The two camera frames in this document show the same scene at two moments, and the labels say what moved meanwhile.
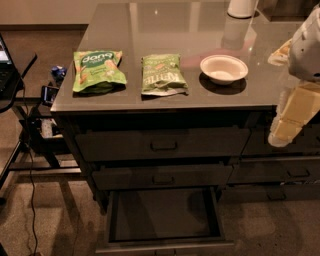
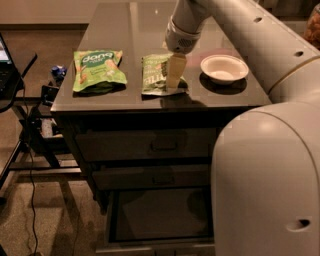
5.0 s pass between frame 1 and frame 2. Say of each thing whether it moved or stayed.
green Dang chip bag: stayed
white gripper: moved
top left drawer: stayed
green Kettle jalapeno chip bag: stayed
